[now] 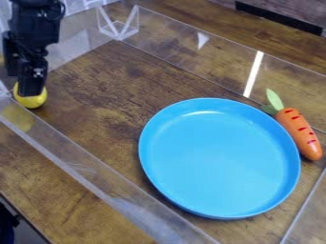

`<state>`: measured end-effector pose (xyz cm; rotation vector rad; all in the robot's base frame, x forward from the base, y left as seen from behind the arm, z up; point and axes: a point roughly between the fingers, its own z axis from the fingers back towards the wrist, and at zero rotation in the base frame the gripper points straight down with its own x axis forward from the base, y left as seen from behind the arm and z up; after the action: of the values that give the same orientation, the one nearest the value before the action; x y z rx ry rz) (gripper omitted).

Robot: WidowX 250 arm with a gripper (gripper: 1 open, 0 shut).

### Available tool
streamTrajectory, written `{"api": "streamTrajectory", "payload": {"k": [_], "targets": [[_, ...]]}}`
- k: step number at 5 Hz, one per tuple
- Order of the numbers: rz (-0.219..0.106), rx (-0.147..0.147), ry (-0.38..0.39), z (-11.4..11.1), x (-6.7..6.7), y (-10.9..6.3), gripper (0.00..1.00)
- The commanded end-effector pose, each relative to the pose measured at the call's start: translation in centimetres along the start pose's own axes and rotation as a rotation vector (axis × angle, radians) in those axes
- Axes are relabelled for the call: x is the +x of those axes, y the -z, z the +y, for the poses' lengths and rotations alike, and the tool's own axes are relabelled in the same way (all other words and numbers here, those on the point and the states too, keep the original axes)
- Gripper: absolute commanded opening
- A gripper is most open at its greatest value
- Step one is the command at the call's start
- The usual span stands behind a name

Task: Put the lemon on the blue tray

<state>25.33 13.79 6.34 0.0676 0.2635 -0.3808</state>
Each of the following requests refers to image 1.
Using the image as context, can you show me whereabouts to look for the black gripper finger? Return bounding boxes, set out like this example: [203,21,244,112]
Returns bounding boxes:
[1,30,19,76]
[17,52,48,97]

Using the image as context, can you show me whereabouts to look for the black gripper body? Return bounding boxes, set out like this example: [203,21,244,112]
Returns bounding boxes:
[7,0,65,50]

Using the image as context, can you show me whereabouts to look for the yellow lemon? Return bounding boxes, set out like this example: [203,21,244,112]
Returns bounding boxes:
[13,85,46,109]

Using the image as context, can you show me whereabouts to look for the blue round tray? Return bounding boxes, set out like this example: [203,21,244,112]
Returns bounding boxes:
[138,98,300,219]

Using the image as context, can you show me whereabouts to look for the black baseboard strip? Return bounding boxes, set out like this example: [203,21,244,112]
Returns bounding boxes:
[235,1,324,36]

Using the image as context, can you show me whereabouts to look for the orange toy carrot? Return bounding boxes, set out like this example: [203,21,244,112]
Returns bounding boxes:
[260,89,323,161]

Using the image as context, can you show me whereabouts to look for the clear acrylic enclosure wall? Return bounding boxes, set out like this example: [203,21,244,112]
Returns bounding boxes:
[0,0,326,244]

